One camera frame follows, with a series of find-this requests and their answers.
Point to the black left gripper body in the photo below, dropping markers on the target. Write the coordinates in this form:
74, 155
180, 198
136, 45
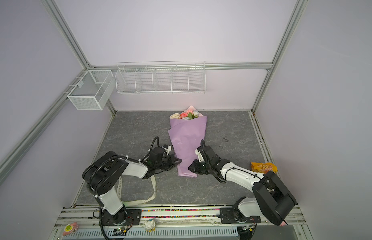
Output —
166, 163

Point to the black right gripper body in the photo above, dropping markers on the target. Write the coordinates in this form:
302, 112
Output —
201, 167

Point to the pink purple wrapping paper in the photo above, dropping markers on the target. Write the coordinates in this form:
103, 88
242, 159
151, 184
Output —
186, 135

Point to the cream fake rose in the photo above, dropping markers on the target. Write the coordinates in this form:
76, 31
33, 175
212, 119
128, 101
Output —
175, 116

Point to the red pink fake rose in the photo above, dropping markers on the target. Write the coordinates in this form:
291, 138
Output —
183, 115

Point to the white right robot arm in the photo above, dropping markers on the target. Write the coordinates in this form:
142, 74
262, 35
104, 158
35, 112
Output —
271, 200

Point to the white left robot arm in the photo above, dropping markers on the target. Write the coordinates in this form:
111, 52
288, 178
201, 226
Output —
102, 176

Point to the cream printed ribbon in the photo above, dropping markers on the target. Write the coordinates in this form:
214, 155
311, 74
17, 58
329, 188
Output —
135, 191

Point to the yellow snack bag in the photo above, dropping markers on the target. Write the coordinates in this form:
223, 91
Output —
264, 167

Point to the white crumpled toy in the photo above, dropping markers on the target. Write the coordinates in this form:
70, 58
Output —
150, 225

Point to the white mesh box basket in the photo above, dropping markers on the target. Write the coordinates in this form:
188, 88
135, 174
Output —
93, 90

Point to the pink green round toy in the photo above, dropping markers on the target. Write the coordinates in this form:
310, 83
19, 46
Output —
70, 228

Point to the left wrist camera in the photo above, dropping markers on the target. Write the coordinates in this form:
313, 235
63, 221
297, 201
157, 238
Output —
160, 152

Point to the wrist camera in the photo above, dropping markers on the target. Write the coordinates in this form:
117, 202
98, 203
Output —
160, 152
205, 153

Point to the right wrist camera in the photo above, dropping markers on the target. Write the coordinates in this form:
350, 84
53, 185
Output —
205, 153

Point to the white wire shelf basket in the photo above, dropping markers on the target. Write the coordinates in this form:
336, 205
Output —
161, 77

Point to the front rail base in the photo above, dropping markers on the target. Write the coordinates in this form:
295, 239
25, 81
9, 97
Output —
163, 223

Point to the aluminium enclosure frame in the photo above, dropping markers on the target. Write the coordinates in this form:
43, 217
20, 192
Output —
19, 151

